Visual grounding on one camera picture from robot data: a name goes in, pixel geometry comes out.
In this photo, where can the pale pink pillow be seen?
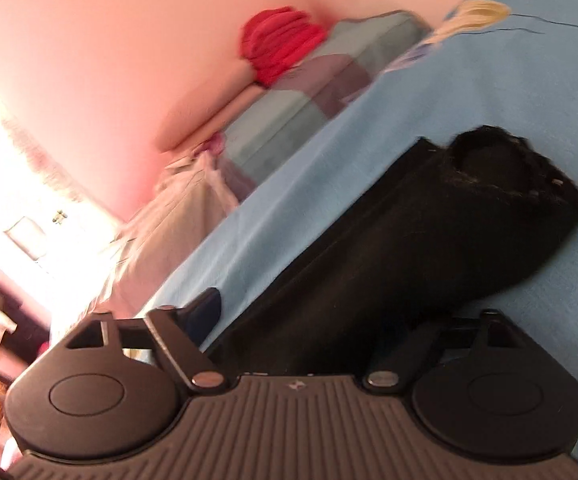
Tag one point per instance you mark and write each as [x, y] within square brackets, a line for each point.
[209, 115]

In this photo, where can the pale floral cloth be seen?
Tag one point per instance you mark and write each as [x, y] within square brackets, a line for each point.
[174, 210]

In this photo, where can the red folded cloth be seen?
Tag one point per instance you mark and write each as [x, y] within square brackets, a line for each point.
[279, 45]

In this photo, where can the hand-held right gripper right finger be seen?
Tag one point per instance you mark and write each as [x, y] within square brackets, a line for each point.
[419, 345]

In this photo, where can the black pants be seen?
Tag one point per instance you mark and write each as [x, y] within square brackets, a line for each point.
[419, 240]

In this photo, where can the white wall switch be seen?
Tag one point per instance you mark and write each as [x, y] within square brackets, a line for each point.
[23, 236]

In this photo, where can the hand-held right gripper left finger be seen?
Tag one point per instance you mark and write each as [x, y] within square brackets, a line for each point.
[209, 310]

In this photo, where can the plaid pillow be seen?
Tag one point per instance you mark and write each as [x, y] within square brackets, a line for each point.
[319, 95]

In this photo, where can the blue floral bed sheet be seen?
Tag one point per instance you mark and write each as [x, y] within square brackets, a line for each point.
[494, 75]

